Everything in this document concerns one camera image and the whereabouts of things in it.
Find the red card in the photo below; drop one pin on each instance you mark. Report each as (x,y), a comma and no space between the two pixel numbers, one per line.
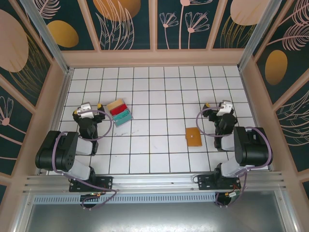
(118,110)

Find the aluminium frame post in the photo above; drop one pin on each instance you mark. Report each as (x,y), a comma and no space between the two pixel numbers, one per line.
(48,38)
(260,31)

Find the teal card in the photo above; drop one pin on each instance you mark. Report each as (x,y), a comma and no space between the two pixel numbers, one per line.
(122,118)

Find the gold card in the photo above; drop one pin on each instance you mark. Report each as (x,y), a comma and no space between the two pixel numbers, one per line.
(115,104)

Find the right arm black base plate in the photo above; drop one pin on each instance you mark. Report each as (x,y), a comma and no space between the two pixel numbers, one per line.
(205,183)

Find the long aluminium mounting rail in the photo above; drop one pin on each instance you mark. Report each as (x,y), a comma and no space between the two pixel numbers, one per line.
(154,181)

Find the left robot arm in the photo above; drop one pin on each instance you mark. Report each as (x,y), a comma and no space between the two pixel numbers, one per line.
(60,154)

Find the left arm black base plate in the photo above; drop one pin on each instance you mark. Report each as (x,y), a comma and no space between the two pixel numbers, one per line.
(106,183)

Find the aluminium side rail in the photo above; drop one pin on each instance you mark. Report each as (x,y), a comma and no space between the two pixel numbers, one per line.
(61,106)
(251,104)

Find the grey metal panel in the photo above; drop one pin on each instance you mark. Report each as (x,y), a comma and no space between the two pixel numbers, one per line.
(154,217)

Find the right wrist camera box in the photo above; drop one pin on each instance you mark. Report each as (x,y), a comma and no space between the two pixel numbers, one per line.
(224,110)

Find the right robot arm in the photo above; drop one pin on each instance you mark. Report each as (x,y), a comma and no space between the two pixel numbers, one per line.
(251,149)

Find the tan leather card holder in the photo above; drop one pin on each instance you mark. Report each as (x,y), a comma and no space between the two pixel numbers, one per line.
(193,139)

